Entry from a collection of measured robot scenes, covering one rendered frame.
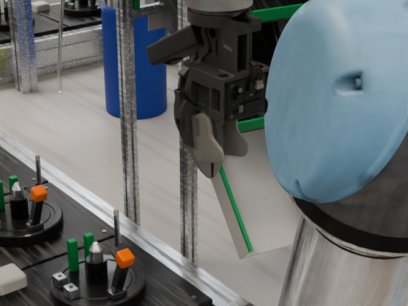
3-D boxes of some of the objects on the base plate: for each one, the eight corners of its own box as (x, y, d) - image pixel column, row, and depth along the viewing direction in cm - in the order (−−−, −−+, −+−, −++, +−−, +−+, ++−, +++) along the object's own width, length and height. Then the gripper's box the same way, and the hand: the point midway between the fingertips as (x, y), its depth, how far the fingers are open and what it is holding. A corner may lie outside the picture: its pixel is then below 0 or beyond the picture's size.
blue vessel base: (179, 110, 224) (178, 6, 213) (127, 124, 216) (123, 17, 204) (144, 93, 236) (141, -7, 224) (94, 106, 227) (88, 3, 216)
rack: (342, 235, 166) (377, -227, 133) (187, 303, 146) (182, -223, 113) (268, 195, 181) (283, -230, 148) (118, 251, 161) (96, -226, 128)
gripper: (215, 25, 92) (214, 207, 100) (280, 11, 97) (274, 185, 105) (167, 8, 98) (170, 180, 107) (230, -5, 103) (228, 161, 112)
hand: (207, 165), depth 107 cm, fingers closed
